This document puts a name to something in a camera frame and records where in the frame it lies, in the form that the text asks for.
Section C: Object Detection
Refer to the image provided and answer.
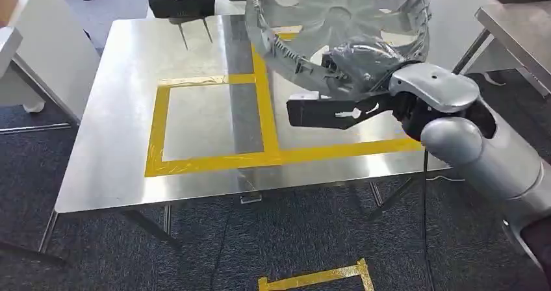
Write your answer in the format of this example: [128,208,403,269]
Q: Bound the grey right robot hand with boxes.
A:
[321,35,421,97]

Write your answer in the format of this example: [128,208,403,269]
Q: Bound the silver wheel hubcap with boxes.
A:
[244,0,432,101]

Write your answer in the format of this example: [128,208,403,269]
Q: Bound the white table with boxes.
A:
[424,0,496,73]

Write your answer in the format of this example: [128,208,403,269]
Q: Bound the yellow table tape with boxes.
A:
[144,24,426,179]

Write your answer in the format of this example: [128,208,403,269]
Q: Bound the steel table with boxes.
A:
[452,1,551,99]
[38,14,454,255]

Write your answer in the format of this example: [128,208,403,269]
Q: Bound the white desk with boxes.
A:
[0,0,103,129]

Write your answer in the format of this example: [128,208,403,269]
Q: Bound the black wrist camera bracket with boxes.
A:
[286,91,402,131]

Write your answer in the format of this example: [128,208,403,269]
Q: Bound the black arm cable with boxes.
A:
[420,149,433,291]

